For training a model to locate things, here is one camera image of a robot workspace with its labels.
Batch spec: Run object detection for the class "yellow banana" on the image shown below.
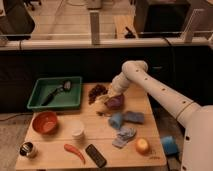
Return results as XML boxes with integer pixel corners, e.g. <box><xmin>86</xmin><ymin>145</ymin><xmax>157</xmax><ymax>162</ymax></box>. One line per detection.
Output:
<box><xmin>94</xmin><ymin>95</ymin><xmax>109</xmax><ymax>112</ymax></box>

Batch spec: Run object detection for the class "purple bowl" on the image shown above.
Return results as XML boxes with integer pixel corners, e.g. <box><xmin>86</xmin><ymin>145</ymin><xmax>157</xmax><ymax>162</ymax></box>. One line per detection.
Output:
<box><xmin>105</xmin><ymin>94</ymin><xmax>124</xmax><ymax>110</ymax></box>

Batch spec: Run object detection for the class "black handled dish brush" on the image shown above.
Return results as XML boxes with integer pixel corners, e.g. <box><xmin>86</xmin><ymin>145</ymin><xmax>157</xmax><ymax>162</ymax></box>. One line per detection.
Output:
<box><xmin>42</xmin><ymin>80</ymin><xmax>72</xmax><ymax>106</ymax></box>

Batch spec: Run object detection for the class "green plastic tray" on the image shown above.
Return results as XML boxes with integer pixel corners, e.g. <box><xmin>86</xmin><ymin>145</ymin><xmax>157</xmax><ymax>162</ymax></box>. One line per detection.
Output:
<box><xmin>27</xmin><ymin>76</ymin><xmax>82</xmax><ymax>112</ymax></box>

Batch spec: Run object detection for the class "orange red chili pepper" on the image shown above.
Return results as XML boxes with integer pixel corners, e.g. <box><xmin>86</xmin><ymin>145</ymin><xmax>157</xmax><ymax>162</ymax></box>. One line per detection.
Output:
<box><xmin>64</xmin><ymin>144</ymin><xmax>86</xmax><ymax>164</ymax></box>

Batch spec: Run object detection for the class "white horizontal rail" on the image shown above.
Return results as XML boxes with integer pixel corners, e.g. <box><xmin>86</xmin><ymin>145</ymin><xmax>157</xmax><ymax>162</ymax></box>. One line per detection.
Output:
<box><xmin>0</xmin><ymin>37</ymin><xmax>212</xmax><ymax>51</ymax></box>

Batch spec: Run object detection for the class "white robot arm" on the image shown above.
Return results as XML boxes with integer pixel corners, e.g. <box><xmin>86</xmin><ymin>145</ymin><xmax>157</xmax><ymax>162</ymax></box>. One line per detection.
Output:
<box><xmin>108</xmin><ymin>60</ymin><xmax>213</xmax><ymax>171</ymax></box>

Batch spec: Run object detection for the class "blue cup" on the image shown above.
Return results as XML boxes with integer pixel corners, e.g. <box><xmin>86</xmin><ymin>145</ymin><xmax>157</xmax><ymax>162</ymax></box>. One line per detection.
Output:
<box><xmin>108</xmin><ymin>113</ymin><xmax>123</xmax><ymax>130</ymax></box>

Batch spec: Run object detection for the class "orange fruit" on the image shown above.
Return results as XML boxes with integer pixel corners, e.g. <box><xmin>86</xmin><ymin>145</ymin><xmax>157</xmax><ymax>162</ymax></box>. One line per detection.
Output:
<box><xmin>135</xmin><ymin>138</ymin><xmax>150</xmax><ymax>155</ymax></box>

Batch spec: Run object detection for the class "white cup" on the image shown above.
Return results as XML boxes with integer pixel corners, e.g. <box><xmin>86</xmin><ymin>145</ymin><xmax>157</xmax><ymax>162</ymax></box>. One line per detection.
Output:
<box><xmin>71</xmin><ymin>120</ymin><xmax>84</xmax><ymax>139</ymax></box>

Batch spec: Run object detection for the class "black office chair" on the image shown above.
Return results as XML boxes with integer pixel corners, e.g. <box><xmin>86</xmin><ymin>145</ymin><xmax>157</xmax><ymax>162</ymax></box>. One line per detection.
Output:
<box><xmin>0</xmin><ymin>0</ymin><xmax>35</xmax><ymax>41</ymax></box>

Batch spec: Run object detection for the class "wooden board table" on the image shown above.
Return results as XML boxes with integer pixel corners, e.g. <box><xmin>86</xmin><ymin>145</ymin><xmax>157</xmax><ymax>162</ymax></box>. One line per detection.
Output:
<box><xmin>15</xmin><ymin>83</ymin><xmax>166</xmax><ymax>171</ymax></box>

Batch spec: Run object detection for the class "dark red grape bunch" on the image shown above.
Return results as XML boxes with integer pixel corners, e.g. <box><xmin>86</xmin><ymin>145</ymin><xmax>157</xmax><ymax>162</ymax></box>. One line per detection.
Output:
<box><xmin>88</xmin><ymin>84</ymin><xmax>108</xmax><ymax>104</ymax></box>

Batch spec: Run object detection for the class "silver metal can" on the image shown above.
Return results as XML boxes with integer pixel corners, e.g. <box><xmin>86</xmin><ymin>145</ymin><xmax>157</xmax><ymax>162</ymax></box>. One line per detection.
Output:
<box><xmin>19</xmin><ymin>142</ymin><xmax>37</xmax><ymax>158</ymax></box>

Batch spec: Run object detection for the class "orange bowl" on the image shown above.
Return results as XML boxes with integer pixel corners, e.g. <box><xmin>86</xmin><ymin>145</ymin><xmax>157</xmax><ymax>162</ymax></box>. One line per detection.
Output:
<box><xmin>32</xmin><ymin>111</ymin><xmax>58</xmax><ymax>135</ymax></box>

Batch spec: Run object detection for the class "grey blue cloth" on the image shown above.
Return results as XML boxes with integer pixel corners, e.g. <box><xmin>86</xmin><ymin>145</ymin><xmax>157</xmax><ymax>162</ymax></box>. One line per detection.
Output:
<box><xmin>112</xmin><ymin>127</ymin><xmax>137</xmax><ymax>149</ymax></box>

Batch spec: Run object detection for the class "black remote control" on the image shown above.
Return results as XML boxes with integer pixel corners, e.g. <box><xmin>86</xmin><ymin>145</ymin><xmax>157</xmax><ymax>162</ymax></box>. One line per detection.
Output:
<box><xmin>85</xmin><ymin>144</ymin><xmax>107</xmax><ymax>168</ymax></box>

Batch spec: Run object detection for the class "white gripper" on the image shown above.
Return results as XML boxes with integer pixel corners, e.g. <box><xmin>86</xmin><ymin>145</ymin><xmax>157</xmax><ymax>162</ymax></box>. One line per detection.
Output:
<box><xmin>108</xmin><ymin>73</ymin><xmax>130</xmax><ymax>97</ymax></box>

